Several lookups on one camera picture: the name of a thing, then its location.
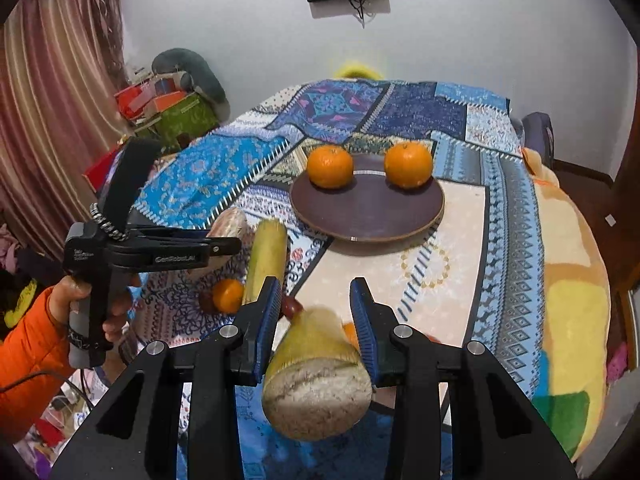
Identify purple chair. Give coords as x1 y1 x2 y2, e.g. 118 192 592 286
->
509 112 555 169

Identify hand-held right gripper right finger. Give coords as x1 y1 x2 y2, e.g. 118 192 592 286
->
349 277 581 480

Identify orange red boxes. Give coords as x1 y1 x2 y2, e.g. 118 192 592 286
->
114 73 187 122

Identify round brown plate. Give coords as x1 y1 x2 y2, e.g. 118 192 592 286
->
289 154 446 243

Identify green gift box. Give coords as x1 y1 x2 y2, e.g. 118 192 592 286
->
134 91 221 154

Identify slim yellow sugarcane piece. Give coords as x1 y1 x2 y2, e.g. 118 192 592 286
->
242 218 290 311

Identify blue patchwork blanket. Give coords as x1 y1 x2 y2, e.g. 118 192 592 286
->
119 78 547 480

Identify yellow cartoon blanket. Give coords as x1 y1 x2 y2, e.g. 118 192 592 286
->
520 146 614 462

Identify thick yellow sugarcane piece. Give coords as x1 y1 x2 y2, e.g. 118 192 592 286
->
262 305 374 444

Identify yellow plush toy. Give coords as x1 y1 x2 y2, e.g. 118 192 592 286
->
333 59 384 80

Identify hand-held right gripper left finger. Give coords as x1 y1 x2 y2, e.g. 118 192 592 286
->
50 277 283 480

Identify black monitor cables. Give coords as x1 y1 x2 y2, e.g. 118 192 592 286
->
348 0 382 27

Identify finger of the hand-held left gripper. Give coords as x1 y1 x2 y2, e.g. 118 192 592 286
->
127 226 212 241
107 238 244 273

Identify large orange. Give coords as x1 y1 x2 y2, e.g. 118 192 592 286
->
383 141 434 190
306 144 355 190

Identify striped pink curtain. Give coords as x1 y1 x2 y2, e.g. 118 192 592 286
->
0 0 132 262

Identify person's left forearm orange sleeve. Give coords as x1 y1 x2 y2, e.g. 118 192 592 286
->
0 285 72 447

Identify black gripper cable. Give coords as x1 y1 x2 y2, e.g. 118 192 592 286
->
0 369 97 413

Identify person's left hand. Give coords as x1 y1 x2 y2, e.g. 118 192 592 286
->
49 275 144 357

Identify brownish sugarcane piece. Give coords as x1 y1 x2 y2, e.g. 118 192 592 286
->
187 207 251 274

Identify red packet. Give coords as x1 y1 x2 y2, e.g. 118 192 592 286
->
82 144 127 192

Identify grey neck pillow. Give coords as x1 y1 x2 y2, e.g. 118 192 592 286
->
151 48 231 117

